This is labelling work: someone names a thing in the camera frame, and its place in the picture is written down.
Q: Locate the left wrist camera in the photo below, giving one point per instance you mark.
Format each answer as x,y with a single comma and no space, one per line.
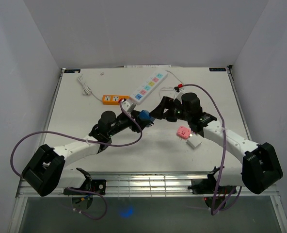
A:
127,105

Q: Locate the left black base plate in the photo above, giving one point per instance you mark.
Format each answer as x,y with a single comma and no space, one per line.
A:
95,186

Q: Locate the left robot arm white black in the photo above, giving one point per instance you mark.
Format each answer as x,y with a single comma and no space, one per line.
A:
47,169

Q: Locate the right corner label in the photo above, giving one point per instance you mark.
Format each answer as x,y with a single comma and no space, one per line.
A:
217,69

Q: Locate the aluminium frame rail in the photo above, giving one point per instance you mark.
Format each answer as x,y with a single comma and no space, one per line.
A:
148,185

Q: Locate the pink plug adapter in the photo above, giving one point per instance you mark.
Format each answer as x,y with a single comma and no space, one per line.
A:
183,132

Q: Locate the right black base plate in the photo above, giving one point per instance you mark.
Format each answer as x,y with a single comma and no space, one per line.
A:
207,186

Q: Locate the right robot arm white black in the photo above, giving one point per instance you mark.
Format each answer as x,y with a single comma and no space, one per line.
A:
260,167

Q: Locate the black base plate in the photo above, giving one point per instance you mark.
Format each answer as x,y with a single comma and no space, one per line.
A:
207,186
95,186

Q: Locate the white multicolour power strip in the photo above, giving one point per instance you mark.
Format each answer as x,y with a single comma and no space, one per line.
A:
148,86

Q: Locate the orange power strip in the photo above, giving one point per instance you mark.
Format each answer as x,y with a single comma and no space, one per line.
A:
105,100

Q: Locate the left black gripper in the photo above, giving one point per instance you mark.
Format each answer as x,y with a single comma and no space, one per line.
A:
141,123

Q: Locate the left corner label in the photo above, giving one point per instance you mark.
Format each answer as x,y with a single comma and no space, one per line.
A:
72,71

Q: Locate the corner label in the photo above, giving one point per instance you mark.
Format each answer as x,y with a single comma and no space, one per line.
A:
72,71
217,69

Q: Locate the blue cube socket adapter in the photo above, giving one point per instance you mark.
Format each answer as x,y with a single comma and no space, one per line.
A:
144,116

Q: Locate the white plug adapter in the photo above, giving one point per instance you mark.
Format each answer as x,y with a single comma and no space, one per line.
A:
194,141

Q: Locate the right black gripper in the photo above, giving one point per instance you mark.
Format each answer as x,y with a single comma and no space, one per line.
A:
167,103

